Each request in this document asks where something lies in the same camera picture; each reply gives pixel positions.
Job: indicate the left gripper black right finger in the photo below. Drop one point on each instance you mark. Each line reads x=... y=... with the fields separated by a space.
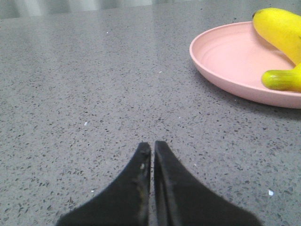
x=181 y=200

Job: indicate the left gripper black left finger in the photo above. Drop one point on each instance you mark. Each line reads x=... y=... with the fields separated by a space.
x=125 y=202

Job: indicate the yellow banana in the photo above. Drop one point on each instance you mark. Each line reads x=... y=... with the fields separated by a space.
x=282 y=29

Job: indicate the pink plate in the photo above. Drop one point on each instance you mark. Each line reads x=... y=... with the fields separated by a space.
x=233 y=57

